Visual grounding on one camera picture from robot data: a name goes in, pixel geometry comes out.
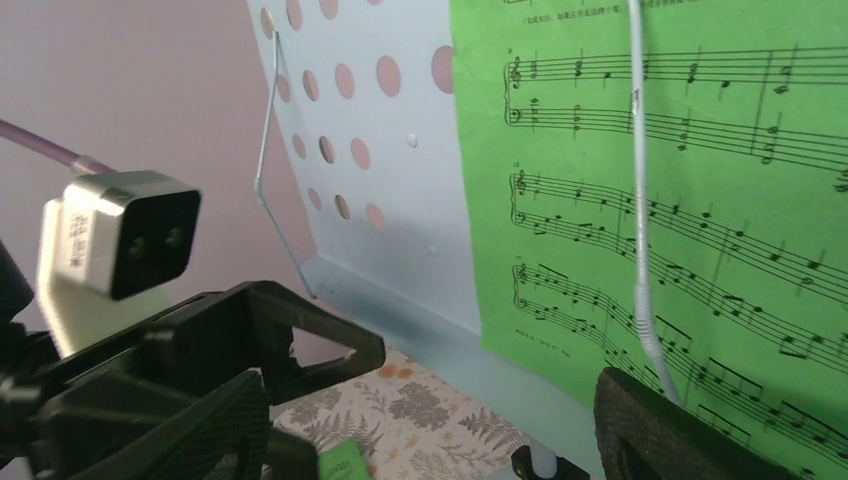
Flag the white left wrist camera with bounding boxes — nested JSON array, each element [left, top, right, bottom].
[[36, 170, 202, 358]]

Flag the light blue music stand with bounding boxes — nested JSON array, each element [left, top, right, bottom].
[[246, 0, 684, 480]]

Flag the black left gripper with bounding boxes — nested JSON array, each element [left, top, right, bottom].
[[0, 238, 319, 480]]

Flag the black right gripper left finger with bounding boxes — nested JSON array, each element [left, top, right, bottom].
[[62, 369, 273, 480]]

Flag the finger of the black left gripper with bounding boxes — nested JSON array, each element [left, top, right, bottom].
[[39, 281, 386, 405]]

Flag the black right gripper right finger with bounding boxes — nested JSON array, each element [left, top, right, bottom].
[[593, 367, 798, 480]]

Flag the floral patterned table mat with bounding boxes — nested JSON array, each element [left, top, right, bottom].
[[274, 349, 529, 479]]

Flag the green sheet music page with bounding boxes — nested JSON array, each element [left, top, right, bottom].
[[318, 438, 371, 480], [451, 1, 847, 479]]

